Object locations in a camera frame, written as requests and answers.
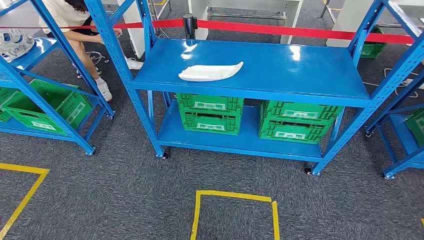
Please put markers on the white curved plastic part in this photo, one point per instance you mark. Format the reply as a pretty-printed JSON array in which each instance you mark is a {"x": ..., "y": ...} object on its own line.
[{"x": 208, "y": 73}]

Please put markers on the blue metal shelf rack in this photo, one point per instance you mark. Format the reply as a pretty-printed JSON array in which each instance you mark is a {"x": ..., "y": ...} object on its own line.
[
  {"x": 36, "y": 49},
  {"x": 402, "y": 139},
  {"x": 265, "y": 66}
]

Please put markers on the white blue plastic part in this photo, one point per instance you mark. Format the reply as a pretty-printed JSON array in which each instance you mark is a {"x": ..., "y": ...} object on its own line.
[{"x": 15, "y": 44}]

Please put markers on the green plastic crate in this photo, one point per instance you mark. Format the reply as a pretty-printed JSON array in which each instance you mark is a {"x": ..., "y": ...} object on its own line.
[
  {"x": 372, "y": 49},
  {"x": 416, "y": 127},
  {"x": 63, "y": 106},
  {"x": 5, "y": 102},
  {"x": 294, "y": 124},
  {"x": 208, "y": 114}
]

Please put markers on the yellow floor tape square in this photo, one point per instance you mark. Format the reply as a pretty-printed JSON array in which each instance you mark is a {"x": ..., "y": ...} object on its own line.
[{"x": 232, "y": 195}]

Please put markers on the red barrier belt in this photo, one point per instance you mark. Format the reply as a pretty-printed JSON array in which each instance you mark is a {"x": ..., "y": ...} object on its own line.
[{"x": 281, "y": 30}]

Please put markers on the white cabinet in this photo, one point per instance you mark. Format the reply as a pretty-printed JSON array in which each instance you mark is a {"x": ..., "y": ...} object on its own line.
[{"x": 134, "y": 36}]

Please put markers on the white table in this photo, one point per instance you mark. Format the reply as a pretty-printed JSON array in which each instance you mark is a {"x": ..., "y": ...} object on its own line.
[
  {"x": 291, "y": 20},
  {"x": 341, "y": 23}
]

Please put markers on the chrome chair base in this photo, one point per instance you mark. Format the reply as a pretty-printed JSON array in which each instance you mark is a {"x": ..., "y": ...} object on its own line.
[{"x": 94, "y": 58}]

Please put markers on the person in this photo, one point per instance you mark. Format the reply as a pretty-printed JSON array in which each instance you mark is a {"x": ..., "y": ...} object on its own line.
[{"x": 63, "y": 13}]

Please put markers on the black stanchion post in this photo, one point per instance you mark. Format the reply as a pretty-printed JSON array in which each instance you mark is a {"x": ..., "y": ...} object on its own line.
[{"x": 189, "y": 24}]

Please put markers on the chrome tube frame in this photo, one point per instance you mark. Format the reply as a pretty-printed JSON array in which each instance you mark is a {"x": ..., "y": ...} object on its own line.
[
  {"x": 326, "y": 8},
  {"x": 165, "y": 6}
]

